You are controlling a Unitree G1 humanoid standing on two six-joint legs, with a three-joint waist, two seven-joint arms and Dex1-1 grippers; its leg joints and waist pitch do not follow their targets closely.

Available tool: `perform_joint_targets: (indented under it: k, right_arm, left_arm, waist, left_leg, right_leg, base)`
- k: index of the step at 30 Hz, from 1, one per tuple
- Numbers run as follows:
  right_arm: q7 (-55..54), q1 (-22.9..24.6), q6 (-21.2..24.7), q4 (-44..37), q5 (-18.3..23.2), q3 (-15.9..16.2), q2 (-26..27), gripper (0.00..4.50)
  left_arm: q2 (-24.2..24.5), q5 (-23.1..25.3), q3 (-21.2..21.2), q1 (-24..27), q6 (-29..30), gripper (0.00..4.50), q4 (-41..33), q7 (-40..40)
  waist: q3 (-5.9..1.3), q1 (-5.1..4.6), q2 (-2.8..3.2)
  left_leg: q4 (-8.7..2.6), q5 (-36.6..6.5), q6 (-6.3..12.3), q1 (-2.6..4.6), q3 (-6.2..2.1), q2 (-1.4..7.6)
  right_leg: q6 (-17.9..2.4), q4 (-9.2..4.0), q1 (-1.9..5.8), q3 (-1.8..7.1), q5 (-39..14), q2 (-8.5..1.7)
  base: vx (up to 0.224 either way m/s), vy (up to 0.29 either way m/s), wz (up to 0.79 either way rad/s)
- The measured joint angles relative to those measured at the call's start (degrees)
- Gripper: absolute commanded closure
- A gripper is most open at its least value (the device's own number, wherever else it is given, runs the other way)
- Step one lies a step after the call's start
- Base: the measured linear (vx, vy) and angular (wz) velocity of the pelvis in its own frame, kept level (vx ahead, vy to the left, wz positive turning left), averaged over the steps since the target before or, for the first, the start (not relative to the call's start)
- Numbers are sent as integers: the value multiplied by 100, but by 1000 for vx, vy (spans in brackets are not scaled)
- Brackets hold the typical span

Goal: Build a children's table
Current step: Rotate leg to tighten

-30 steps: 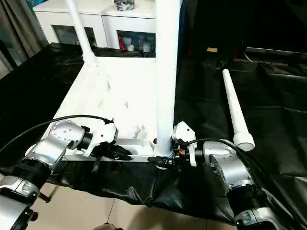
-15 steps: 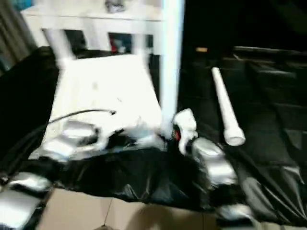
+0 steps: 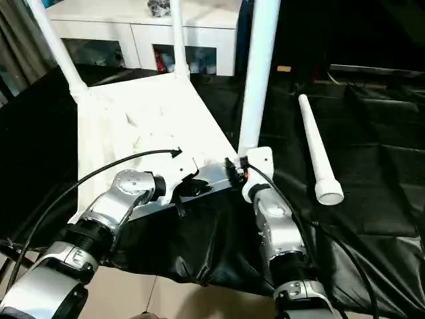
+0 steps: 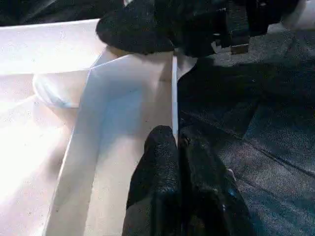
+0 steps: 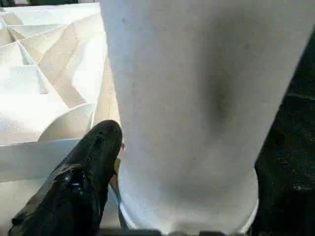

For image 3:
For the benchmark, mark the white plastic table top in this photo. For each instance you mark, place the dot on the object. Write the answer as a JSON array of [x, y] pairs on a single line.
[[139, 116]]

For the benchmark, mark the white plastic table leg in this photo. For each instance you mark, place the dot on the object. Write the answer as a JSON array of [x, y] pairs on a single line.
[[179, 40], [257, 83], [59, 46], [315, 143]]

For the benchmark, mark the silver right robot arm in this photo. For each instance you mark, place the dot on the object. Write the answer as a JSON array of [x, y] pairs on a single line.
[[279, 226]]

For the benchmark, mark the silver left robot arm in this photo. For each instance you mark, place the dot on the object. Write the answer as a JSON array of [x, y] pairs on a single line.
[[129, 189]]

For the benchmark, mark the black work mat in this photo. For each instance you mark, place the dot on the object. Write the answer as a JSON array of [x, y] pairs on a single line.
[[216, 242]]

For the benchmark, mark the small tan label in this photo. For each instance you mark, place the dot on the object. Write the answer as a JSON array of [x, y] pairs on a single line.
[[284, 68]]

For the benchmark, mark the black flat panel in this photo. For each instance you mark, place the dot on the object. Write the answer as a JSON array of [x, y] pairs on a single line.
[[382, 69]]

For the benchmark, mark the white cabinet with glass doors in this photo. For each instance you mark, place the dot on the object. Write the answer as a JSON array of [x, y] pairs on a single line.
[[116, 26]]

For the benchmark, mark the dark metallic object on cabinet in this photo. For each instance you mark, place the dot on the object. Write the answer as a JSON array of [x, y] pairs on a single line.
[[159, 7]]

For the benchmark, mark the grey brown curtain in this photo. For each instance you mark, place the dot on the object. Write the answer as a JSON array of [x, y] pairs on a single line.
[[23, 50]]

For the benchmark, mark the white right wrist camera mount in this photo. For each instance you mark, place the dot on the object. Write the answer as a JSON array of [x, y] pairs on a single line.
[[260, 163]]

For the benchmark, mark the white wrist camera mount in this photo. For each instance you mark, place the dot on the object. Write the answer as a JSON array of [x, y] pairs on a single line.
[[179, 166], [260, 163]]

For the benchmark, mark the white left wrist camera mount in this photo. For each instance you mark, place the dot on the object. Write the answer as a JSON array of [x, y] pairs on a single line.
[[179, 166]]

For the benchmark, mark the black metal table frame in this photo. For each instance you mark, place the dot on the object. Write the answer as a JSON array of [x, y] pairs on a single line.
[[8, 262]]

